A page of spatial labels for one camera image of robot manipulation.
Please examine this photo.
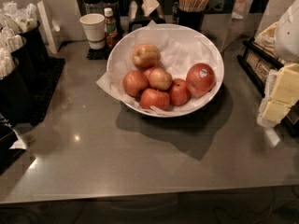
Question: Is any white paper liner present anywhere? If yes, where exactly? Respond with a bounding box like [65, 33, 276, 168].
[95, 20, 219, 117]

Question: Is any small sauce bottle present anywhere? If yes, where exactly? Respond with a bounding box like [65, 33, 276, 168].
[104, 7, 119, 49]

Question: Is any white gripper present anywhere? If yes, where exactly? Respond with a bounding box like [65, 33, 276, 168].
[257, 0, 299, 128]

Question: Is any black cutlery cup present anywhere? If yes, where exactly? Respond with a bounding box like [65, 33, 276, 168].
[0, 27, 36, 89]
[0, 48, 32, 120]
[0, 1, 50, 71]

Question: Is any black condiment rack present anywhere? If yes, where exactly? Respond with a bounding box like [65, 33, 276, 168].
[237, 37, 299, 136]

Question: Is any white paper cup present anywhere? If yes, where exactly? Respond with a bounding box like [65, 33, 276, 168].
[79, 13, 106, 49]

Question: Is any black cup of stir sticks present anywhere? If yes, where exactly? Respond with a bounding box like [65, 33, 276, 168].
[178, 0, 209, 31]

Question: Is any black cutlery cup front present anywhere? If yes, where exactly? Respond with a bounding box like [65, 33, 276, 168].
[0, 48, 32, 120]

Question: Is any black tray at left edge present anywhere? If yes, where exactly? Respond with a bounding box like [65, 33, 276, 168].
[0, 124, 25, 175]

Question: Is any pale red centre apple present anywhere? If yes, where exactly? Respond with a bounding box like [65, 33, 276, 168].
[149, 68, 173, 91]

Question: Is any yellow-red apple at back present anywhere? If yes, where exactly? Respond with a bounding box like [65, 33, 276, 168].
[132, 43, 161, 69]

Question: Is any black cutlery cup middle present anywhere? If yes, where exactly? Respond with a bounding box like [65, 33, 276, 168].
[0, 27, 36, 89]

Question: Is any red apple at front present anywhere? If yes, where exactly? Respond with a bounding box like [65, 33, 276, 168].
[140, 88, 170, 110]

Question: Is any black cutlery cup back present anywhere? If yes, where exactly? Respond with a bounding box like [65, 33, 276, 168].
[0, 1, 50, 71]

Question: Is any small black coaster mat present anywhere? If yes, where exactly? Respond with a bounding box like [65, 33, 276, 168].
[87, 48, 110, 60]

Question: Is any black lidded shaker right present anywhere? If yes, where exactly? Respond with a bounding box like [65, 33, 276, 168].
[102, 0, 122, 35]

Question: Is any red apple with stem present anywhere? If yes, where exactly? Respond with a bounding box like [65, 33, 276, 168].
[169, 78, 191, 106]

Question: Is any red apple with sticker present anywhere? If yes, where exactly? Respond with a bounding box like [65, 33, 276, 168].
[186, 63, 216, 97]

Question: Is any white bowl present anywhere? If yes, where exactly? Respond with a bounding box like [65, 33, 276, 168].
[106, 23, 225, 119]

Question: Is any black rubber mat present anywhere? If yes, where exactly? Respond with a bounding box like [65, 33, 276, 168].
[20, 58, 65, 126]

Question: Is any red apple at left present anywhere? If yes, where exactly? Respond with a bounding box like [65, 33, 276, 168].
[122, 70, 149, 97]

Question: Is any black napkin holder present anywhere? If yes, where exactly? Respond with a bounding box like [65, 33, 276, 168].
[128, 0, 165, 33]

